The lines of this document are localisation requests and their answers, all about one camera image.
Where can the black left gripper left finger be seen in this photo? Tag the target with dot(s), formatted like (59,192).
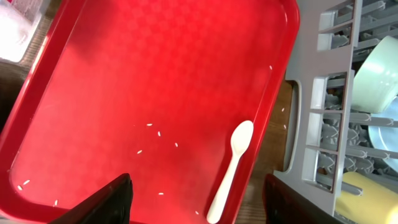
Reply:
(110,205)

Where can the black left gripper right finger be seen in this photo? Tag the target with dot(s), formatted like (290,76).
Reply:
(283,205)

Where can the white plastic spoon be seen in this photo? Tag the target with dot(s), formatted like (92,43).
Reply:
(240,141)

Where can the yellow plastic cup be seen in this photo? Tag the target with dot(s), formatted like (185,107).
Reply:
(376,205)

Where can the light blue plate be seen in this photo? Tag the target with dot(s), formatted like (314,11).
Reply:
(385,138)

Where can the red serving tray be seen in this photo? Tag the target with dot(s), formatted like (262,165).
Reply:
(154,89)

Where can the green bowl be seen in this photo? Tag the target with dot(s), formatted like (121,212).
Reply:
(375,84)

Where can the grey dishwasher rack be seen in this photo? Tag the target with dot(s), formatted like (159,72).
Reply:
(326,137)

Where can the clear plastic bin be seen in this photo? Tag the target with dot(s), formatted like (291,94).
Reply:
(19,21)

